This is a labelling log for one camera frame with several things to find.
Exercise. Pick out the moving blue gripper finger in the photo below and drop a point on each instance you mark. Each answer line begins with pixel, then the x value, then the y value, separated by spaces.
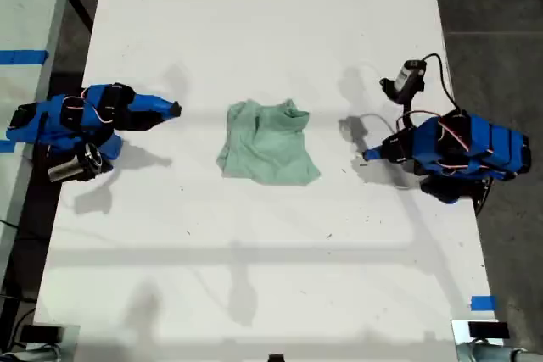
pixel 376 156
pixel 142 122

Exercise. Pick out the black metal bar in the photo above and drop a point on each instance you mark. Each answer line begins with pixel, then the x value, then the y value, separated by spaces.
pixel 80 6

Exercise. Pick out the white side table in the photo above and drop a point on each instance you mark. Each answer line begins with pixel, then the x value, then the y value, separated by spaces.
pixel 25 6

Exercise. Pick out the small black box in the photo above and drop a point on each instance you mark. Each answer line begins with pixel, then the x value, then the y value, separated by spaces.
pixel 488 330
pixel 40 333

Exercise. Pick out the blue and black robot arm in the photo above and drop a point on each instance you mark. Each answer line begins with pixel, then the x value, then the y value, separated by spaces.
pixel 46 124
pixel 488 146

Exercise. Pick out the long blue tape strip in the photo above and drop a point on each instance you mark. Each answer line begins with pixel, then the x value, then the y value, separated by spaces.
pixel 21 57

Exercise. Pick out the square blue tape patch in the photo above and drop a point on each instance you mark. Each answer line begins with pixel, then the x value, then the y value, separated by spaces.
pixel 483 303

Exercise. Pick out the small black object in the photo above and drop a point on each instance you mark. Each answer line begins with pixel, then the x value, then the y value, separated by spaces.
pixel 275 358

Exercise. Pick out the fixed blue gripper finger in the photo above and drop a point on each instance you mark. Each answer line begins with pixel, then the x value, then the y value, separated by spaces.
pixel 375 150
pixel 152 104

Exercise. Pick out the short blue tape strip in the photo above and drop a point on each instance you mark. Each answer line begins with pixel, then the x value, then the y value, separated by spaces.
pixel 6 146

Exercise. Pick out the black camera box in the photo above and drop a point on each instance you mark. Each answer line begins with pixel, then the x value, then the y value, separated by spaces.
pixel 80 165
pixel 405 78

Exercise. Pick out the black camera stalk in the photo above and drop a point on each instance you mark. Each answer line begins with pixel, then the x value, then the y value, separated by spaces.
pixel 408 112

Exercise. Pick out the pale green T-shirt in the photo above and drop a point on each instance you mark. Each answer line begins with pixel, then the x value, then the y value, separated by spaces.
pixel 267 150

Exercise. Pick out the black table clamp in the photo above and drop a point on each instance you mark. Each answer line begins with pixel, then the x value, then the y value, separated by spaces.
pixel 483 198

